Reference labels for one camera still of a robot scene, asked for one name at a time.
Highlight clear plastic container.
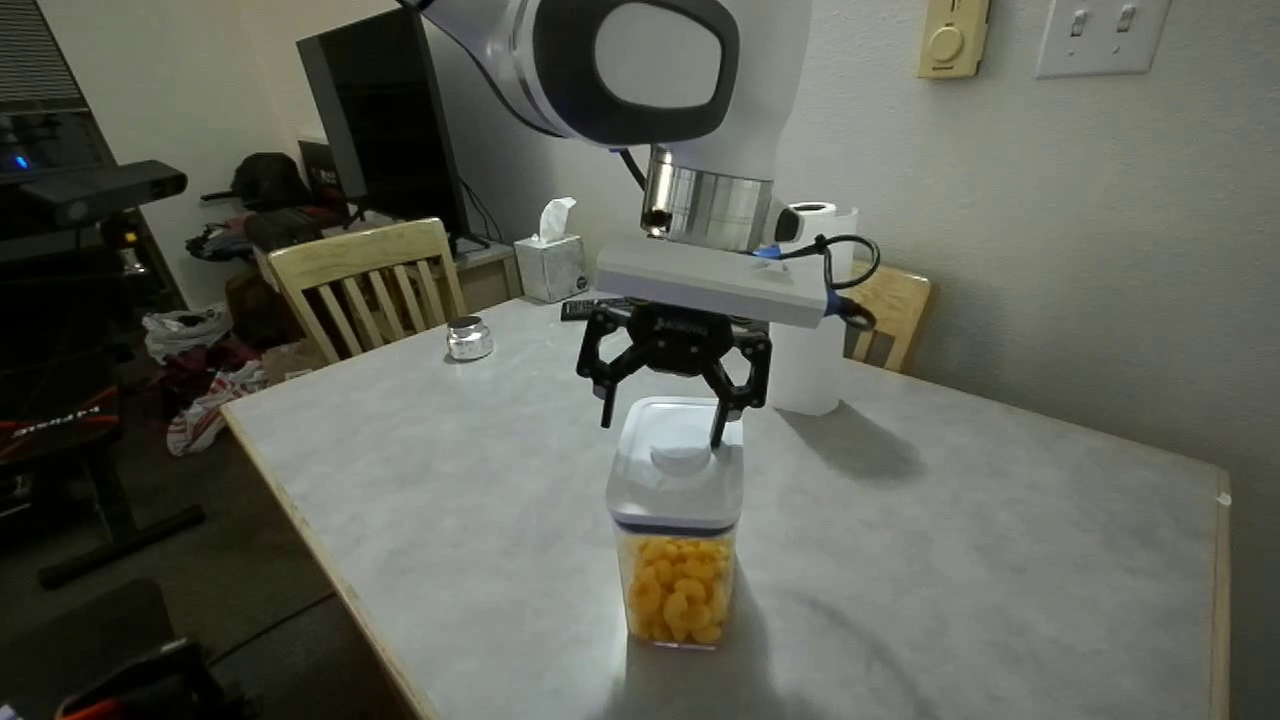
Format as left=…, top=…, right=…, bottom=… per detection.
left=612, top=518, right=741, bottom=656

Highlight black stand with red lettering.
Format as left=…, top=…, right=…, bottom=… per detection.
left=0, top=386, right=213, bottom=591

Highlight white container lid with button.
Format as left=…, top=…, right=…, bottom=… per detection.
left=603, top=394, right=747, bottom=536

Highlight light wooden slatted chair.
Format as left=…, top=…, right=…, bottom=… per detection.
left=256, top=216, right=472, bottom=367

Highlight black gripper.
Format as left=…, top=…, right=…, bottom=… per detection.
left=578, top=299, right=775, bottom=454

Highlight black and red bag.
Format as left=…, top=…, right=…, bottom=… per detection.
left=53, top=636, right=254, bottom=720

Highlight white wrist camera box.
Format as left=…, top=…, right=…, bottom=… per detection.
left=579, top=240, right=839, bottom=332

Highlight black television screen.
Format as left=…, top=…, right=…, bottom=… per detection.
left=293, top=13, right=472, bottom=244

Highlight white paper towel roll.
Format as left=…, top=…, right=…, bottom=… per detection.
left=767, top=196, right=859, bottom=421

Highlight brown wooden chair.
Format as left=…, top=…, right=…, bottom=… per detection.
left=848, top=261, right=937, bottom=375

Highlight red and white cloth pile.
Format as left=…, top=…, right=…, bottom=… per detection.
left=155, top=336, right=333, bottom=462

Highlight black and blue robot cable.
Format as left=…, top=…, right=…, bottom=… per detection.
left=753, top=232, right=883, bottom=336

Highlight white light switch plate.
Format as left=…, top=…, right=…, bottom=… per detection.
left=1037, top=0, right=1177, bottom=79

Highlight orange puffed snacks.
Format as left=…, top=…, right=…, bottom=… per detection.
left=625, top=533, right=735, bottom=650

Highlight beige wall thermostat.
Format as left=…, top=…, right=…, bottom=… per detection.
left=915, top=0, right=997, bottom=83

